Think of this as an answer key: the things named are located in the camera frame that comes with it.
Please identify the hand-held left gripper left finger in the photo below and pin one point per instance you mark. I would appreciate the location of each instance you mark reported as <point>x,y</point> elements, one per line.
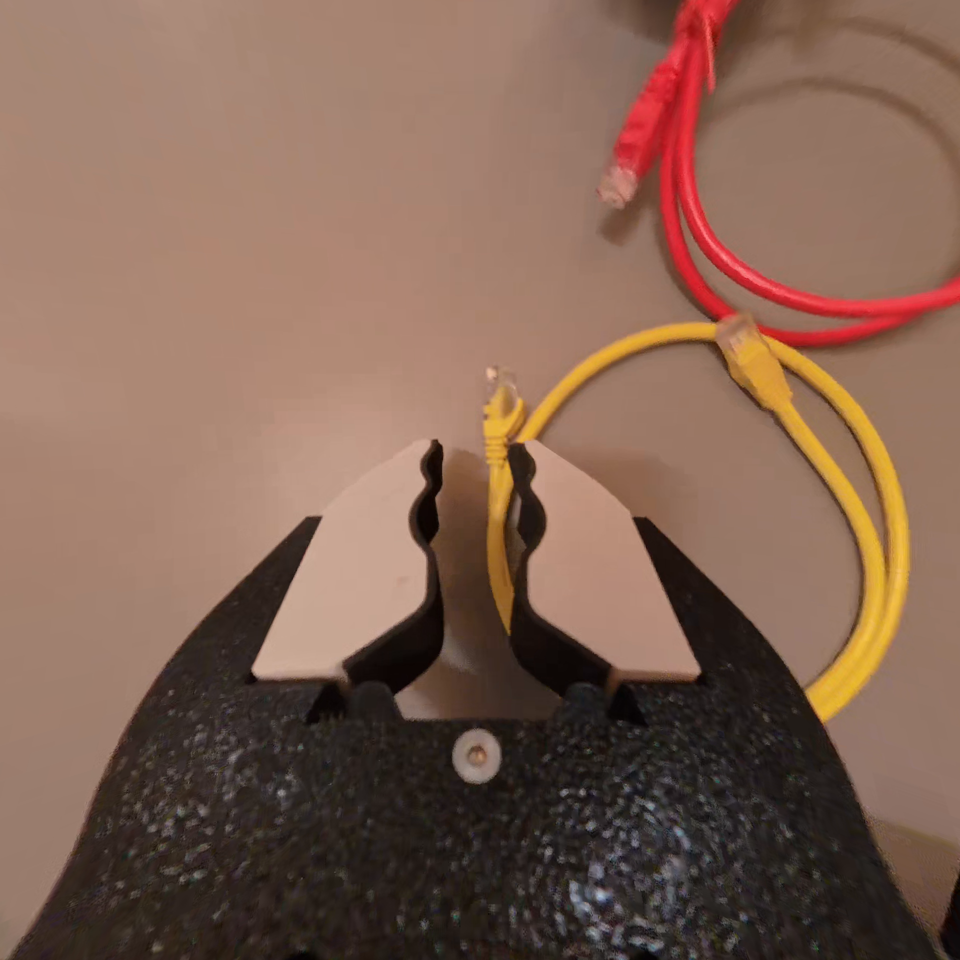
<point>353,585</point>

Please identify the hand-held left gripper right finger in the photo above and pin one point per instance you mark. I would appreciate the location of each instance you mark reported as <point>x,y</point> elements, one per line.
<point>608,585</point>

